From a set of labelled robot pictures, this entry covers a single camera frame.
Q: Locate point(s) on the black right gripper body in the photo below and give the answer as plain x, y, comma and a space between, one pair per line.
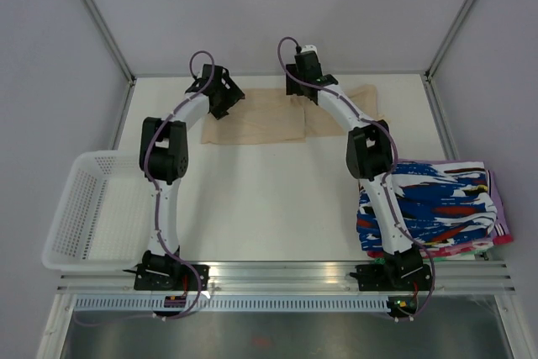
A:
298, 87

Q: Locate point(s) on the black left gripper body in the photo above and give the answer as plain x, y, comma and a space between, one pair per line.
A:
228, 98

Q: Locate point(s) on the beige trousers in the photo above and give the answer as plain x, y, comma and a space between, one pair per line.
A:
269, 116

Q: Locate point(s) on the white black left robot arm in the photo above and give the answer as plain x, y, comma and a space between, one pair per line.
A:
164, 150

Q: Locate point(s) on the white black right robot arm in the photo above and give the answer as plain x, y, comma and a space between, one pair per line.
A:
371, 157

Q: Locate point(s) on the blue patterned folded trousers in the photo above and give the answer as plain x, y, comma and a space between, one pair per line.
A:
450, 207

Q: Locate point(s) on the folded clothes stack underneath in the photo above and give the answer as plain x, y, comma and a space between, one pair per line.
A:
451, 207

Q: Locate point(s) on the white perforated plastic basket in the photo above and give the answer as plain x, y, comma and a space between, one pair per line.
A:
102, 222

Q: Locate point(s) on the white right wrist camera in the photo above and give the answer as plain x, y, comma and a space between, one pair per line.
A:
308, 48

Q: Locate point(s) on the left aluminium frame post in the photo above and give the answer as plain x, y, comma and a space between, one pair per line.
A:
108, 39

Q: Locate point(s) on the aluminium frame post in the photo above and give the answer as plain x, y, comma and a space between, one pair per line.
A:
456, 26
108, 39

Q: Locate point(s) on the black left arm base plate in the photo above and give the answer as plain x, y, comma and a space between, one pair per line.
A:
147, 279

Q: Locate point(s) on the right aluminium frame post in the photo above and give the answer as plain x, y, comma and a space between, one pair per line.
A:
456, 26

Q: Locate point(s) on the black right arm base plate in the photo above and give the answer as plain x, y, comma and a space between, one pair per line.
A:
373, 278

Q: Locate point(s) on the white slotted cable duct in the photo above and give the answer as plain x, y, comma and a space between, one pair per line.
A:
233, 303

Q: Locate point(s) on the aluminium mounting rail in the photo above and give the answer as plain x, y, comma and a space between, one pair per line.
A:
304, 277

